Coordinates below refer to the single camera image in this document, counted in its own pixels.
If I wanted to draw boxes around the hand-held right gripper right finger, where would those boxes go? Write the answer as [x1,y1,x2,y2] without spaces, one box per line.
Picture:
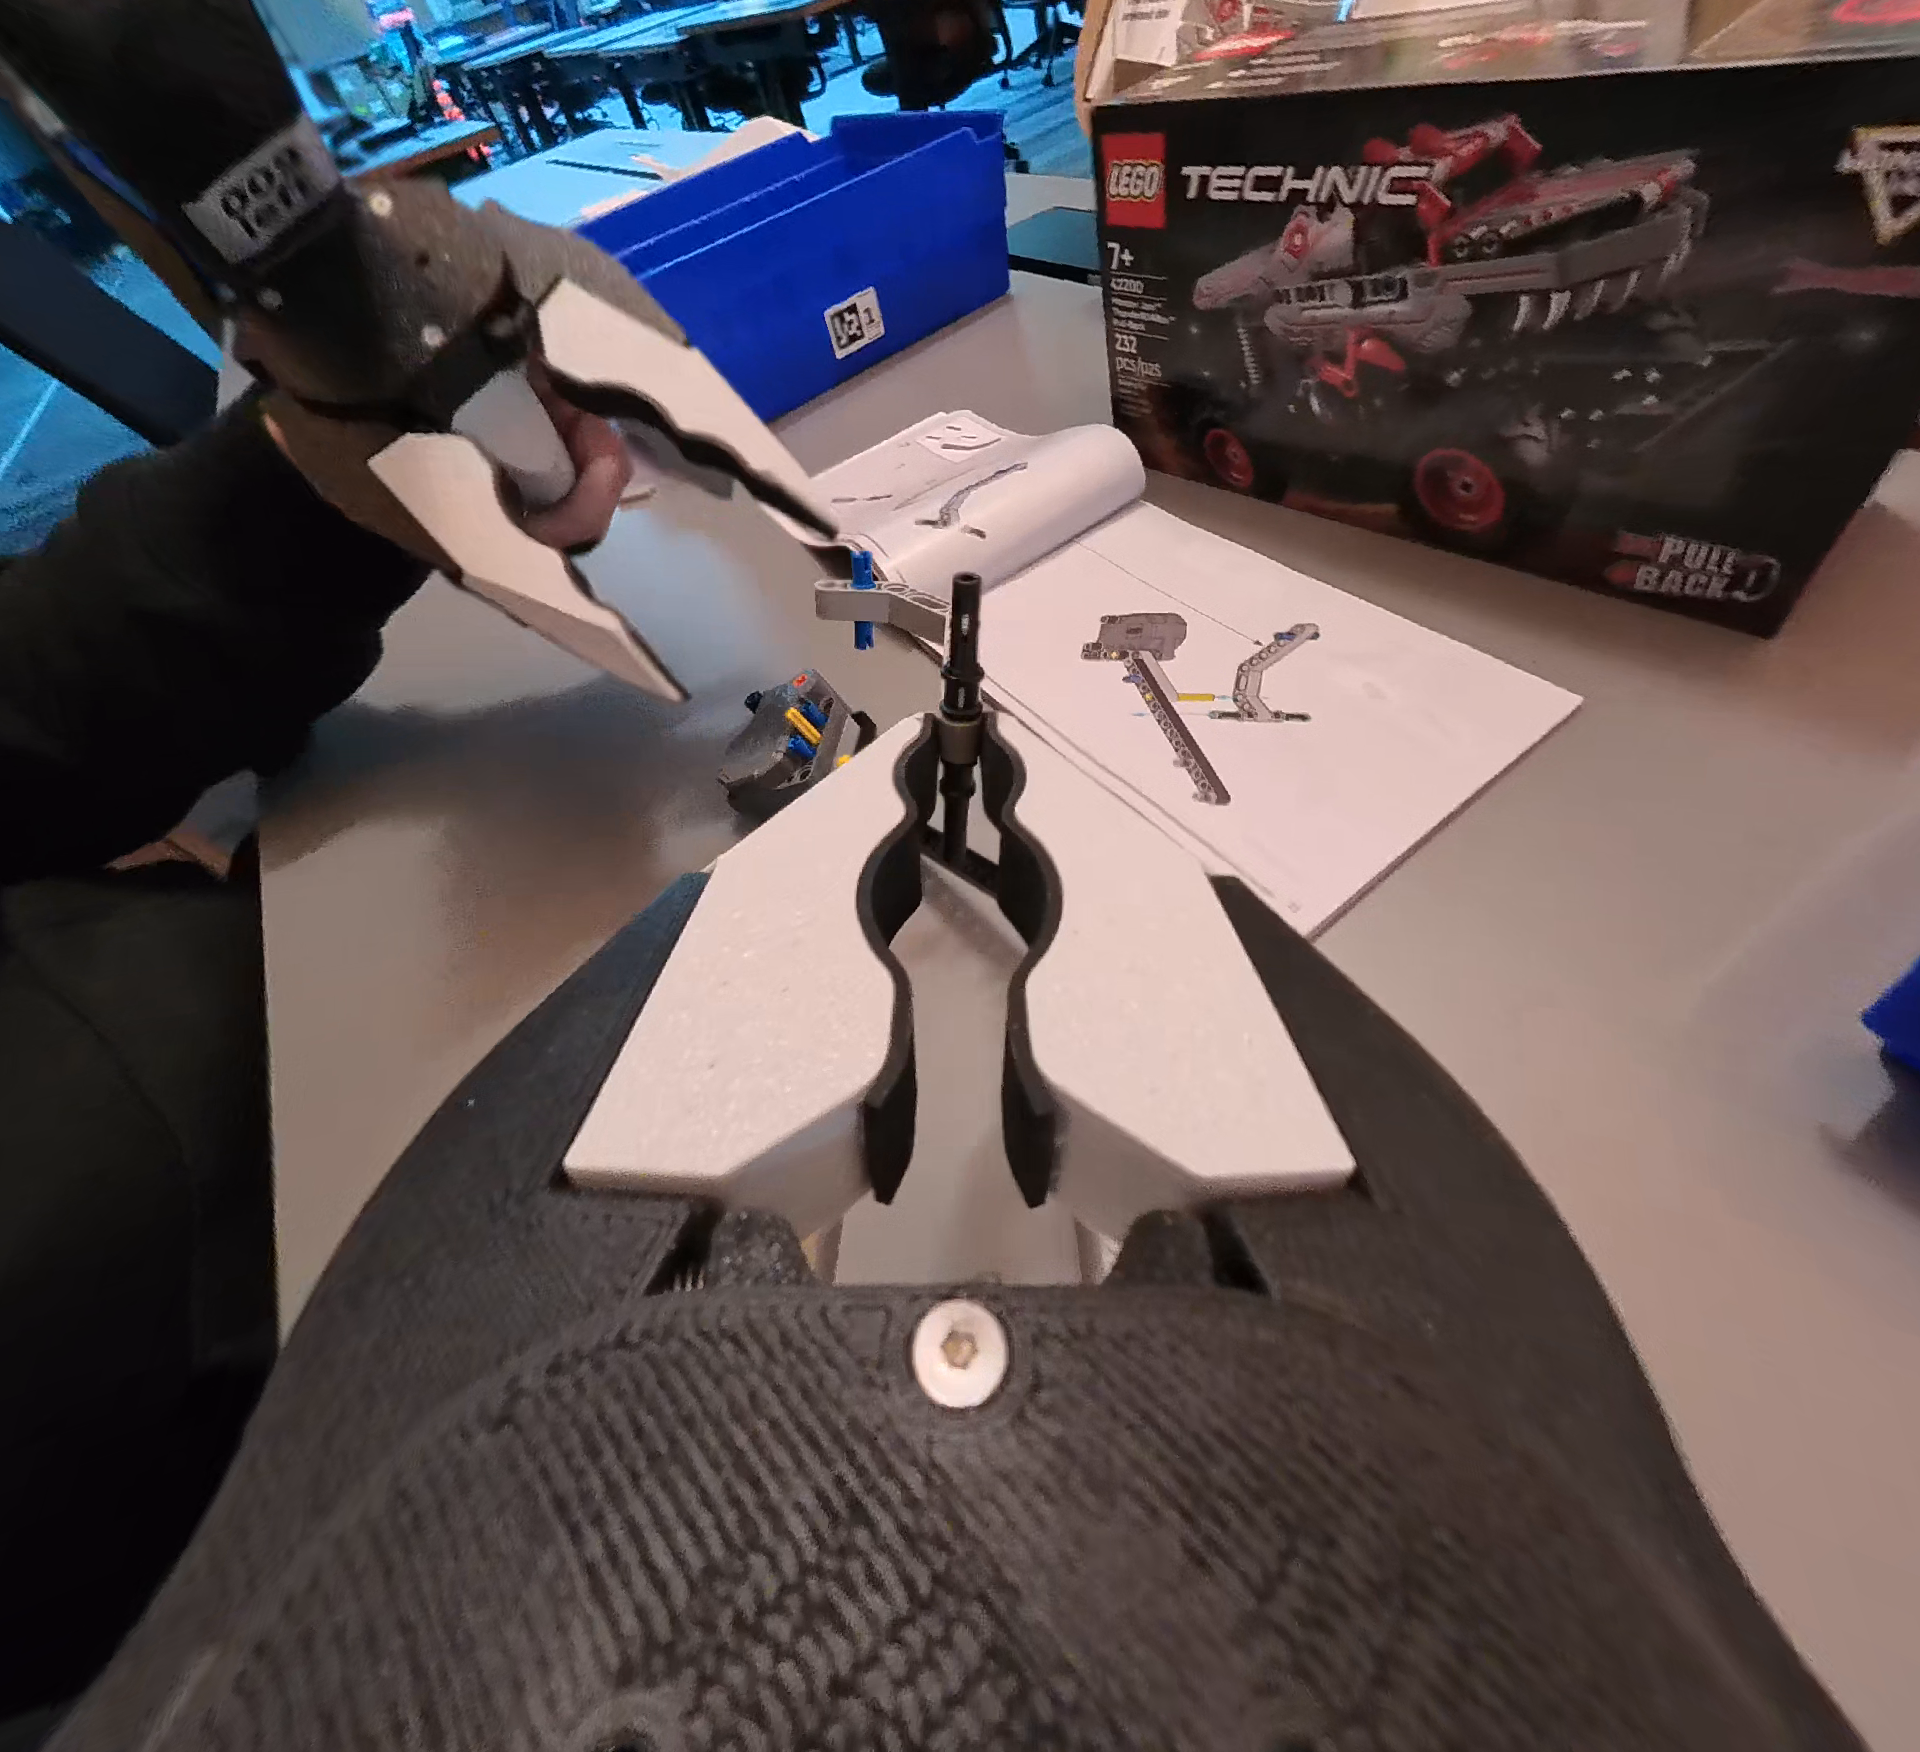
[989,713,1361,1257]

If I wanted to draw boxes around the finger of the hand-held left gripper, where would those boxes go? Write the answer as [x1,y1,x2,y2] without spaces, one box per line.
[366,430,694,703]
[533,282,845,545]

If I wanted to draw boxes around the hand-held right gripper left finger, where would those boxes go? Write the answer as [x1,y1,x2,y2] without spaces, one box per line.
[562,713,934,1274]

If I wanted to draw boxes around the grey motor black beam assembly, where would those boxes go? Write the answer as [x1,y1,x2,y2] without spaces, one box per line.
[717,667,882,826]

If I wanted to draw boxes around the light grey bent toy beam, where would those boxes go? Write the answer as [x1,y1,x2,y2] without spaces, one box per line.
[814,548,963,661]

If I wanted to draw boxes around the black toy axle pin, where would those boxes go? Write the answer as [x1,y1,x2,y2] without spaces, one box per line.
[936,570,985,873]

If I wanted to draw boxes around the person's left forearm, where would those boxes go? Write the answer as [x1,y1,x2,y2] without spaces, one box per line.
[0,393,440,886]

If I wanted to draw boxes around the person's left hand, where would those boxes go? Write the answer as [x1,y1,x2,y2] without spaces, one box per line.
[514,375,634,554]

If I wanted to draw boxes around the blue plastic bin with tag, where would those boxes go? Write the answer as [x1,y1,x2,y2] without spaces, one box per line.
[576,109,1010,427]

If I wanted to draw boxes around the white background table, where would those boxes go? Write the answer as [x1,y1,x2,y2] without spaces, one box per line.
[450,121,818,227]

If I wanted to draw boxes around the white instruction booklet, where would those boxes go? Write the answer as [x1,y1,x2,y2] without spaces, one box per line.
[810,408,1584,940]

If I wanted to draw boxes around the row of dark background tables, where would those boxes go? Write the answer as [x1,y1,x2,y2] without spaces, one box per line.
[322,0,1102,154]

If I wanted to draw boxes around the person's dark clothing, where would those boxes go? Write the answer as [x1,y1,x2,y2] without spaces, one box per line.
[0,867,283,1718]

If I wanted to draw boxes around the plain blue plastic bin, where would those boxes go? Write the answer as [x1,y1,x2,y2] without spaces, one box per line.
[1859,941,1920,1082]

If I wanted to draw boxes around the black toy truck set box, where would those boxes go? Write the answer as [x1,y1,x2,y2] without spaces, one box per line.
[1089,0,1920,641]

